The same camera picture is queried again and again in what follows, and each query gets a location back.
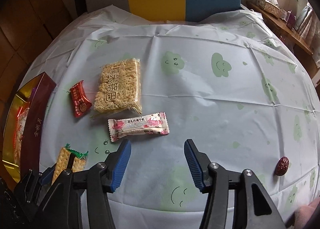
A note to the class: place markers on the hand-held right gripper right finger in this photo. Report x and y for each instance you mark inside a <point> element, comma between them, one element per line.
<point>193,166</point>

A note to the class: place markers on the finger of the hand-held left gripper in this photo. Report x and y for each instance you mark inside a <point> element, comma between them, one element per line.
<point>48,175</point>
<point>70,161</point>

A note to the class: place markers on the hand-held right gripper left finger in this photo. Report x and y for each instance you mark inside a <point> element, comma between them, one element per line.
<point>122,166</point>

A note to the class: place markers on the green edged cracker packet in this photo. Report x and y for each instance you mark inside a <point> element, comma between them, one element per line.
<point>62,159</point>

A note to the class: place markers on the pink white nougat packet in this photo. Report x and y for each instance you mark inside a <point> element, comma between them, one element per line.
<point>137,126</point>

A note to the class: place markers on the maroon gift box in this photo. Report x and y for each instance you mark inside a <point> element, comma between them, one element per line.
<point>37,119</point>

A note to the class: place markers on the red candy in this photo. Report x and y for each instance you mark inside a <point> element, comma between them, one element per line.
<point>80,101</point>

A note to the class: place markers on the puffed rice cake packet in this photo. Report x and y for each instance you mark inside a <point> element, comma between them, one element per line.
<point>117,89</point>

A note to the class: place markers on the cloud printed plastic sheet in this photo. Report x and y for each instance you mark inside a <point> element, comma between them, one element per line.
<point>212,106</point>

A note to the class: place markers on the red date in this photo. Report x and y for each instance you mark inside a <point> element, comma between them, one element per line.
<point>282,165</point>

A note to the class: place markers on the pink cloth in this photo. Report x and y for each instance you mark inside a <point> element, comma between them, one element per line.
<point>307,216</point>

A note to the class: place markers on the wooden wardrobe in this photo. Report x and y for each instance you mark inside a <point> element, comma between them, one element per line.
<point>30,19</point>

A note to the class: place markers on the wooden side table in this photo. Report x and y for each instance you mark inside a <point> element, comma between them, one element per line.
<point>287,34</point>

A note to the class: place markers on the white cardboard box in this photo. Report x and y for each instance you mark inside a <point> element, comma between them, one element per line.
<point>318,60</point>

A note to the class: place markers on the ornate tissue box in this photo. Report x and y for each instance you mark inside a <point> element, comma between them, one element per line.
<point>271,9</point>

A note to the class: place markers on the purple box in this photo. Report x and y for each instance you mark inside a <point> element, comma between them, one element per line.
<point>291,20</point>

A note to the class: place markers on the patterned side curtain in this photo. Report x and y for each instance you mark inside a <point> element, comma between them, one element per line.
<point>307,24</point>

